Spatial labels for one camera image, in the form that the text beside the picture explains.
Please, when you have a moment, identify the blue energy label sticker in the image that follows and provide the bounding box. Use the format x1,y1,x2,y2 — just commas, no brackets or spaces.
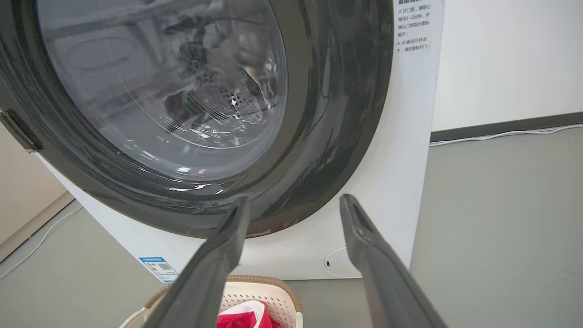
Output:
139,257,179,283

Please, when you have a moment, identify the thin white floor cable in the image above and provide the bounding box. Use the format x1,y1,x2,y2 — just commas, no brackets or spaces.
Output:
0,206,84,279

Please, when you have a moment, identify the white front-load washing machine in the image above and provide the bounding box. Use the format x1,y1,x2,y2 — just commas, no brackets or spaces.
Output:
36,0,446,283

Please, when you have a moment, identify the red and white garment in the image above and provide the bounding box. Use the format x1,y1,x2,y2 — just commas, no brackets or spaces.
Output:
215,301,282,328

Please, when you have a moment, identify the dark round washing machine door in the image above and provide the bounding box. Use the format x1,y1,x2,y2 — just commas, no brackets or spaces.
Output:
0,0,395,239

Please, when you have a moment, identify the white instruction text sticker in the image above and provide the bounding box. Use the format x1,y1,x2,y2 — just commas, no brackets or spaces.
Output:
394,0,433,54

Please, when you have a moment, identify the cream plastic laundry basket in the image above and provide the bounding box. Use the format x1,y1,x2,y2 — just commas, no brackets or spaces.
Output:
119,275,303,328

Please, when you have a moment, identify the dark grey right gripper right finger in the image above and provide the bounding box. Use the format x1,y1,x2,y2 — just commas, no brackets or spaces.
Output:
339,194,448,328

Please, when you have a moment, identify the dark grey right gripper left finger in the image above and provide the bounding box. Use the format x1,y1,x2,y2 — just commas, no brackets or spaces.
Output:
143,195,251,328

